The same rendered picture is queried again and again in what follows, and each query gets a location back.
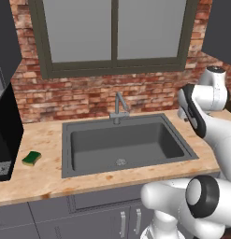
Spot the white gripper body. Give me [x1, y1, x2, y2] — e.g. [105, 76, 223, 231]
[177, 105, 192, 121]

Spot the dark grey sink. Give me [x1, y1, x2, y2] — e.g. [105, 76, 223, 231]
[61, 112, 200, 179]

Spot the grey panel under sink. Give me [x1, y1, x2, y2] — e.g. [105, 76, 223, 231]
[67, 184, 147, 215]

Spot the green sponge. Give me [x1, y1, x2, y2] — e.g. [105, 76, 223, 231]
[22, 150, 42, 167]

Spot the grey metal tap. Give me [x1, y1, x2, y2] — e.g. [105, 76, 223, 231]
[108, 91, 131, 125]

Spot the grey cupboard door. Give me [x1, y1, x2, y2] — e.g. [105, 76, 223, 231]
[129, 203, 156, 239]
[35, 206, 132, 239]

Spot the grey drawer front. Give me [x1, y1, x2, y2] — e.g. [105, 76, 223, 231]
[0, 222, 40, 239]
[0, 202, 36, 228]

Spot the dark grey wall cupboard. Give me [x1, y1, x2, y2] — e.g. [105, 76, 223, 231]
[201, 0, 231, 68]
[0, 0, 23, 91]

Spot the window with dark frame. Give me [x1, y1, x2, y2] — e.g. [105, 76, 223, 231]
[27, 0, 201, 79]

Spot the silver cupboard handle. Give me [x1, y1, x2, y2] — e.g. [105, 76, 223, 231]
[120, 211, 127, 239]
[134, 208, 142, 236]

